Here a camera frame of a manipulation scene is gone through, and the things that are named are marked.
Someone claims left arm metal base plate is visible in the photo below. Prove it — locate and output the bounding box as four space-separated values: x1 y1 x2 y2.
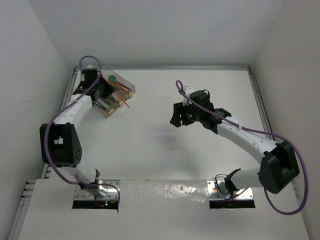
74 179 120 201

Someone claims teal plastic knife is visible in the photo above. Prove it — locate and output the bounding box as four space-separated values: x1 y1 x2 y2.
98 98 113 109
95 99 110 112

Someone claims dark blue plastic spoon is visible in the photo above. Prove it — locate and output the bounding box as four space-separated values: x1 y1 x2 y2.
118 82 131 91

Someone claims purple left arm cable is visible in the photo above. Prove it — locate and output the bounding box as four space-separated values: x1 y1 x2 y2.
45 55 121 209

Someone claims orange plastic knife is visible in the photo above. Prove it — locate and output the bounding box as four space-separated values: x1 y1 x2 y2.
115 91 130 108

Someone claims clear outer container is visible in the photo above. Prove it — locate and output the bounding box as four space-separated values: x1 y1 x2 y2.
93 98 117 118

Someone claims clear middle container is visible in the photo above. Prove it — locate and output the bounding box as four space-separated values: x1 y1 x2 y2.
106 90 125 109

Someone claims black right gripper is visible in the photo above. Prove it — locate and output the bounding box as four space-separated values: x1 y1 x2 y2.
170 99 202 127

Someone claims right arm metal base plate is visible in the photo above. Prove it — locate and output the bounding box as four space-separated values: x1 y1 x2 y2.
206 178 254 202

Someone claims teal plastic spoon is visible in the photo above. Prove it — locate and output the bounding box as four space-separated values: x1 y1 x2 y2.
108 75 119 88

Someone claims clear spoon container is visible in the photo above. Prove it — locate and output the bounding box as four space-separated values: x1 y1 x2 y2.
102 69 136 100

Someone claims orange plastic spoon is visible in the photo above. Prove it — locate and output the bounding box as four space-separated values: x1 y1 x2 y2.
116 82 131 92

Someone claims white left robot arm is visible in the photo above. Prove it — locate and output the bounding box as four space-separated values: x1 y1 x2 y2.
39 65 115 191

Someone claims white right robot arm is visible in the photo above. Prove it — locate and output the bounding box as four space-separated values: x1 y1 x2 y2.
170 86 300 195

